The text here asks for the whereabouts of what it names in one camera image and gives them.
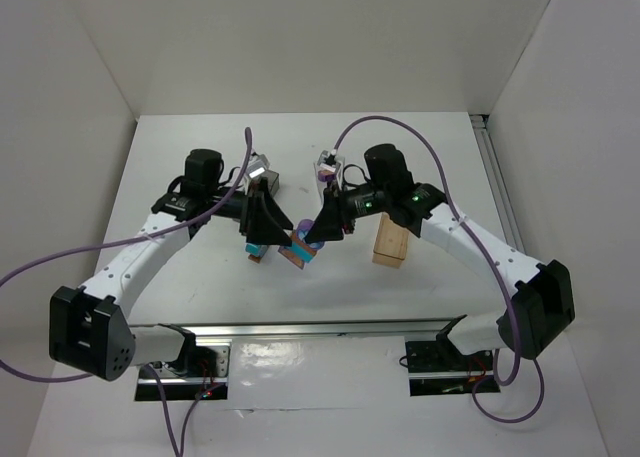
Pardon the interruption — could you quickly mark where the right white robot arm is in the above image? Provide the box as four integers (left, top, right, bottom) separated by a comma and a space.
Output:
305, 144, 575, 360

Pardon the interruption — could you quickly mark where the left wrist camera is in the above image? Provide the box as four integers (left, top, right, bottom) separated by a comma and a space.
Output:
245, 152, 270, 180

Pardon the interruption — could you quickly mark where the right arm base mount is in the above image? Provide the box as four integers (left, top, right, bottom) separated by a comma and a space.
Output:
398, 316, 500, 397

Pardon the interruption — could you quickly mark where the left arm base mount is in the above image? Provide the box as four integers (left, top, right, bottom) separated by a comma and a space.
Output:
134, 324, 230, 402

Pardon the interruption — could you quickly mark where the aluminium frame rail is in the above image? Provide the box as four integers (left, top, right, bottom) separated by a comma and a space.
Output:
106, 112, 522, 324

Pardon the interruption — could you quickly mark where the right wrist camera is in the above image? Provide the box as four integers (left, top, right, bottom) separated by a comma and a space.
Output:
315, 149, 345, 179

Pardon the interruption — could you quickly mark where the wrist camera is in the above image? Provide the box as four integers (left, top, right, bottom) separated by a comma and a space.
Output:
245, 152, 270, 180
315, 149, 345, 179

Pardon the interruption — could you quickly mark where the purple lego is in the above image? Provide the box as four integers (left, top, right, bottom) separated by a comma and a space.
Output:
295, 219, 325, 251

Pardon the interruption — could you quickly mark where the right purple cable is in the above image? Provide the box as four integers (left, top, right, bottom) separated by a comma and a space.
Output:
331, 116, 546, 423

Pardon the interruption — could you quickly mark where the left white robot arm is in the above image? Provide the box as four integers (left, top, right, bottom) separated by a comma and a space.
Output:
49, 149, 293, 381

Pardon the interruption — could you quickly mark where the teal lego brick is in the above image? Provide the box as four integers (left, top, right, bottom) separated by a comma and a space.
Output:
286, 240, 317, 267
245, 243, 269, 258

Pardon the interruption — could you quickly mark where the smoked grey plastic container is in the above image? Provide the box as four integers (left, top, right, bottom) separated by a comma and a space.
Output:
236, 169, 279, 196

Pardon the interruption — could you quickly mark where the clear plastic container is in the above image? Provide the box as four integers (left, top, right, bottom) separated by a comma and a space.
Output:
314, 155, 346, 204

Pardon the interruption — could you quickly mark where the wooden tan container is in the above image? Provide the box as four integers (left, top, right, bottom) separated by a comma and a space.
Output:
372, 213, 410, 269

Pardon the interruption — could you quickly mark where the small purple lego brick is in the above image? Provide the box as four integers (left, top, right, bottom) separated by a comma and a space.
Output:
318, 170, 336, 191

